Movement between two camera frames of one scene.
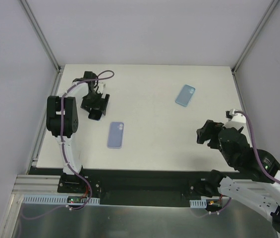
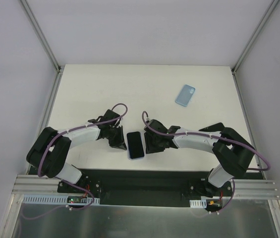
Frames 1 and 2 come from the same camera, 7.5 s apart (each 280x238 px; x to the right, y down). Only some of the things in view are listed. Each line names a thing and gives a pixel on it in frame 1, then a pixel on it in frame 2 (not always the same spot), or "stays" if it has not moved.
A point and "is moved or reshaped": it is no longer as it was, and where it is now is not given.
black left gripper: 94,105 to 116,138
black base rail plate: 144,186 stays
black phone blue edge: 95,115 to 135,145
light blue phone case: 185,95 stays
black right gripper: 209,131 to 152,143
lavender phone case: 115,135 is moved or reshaped
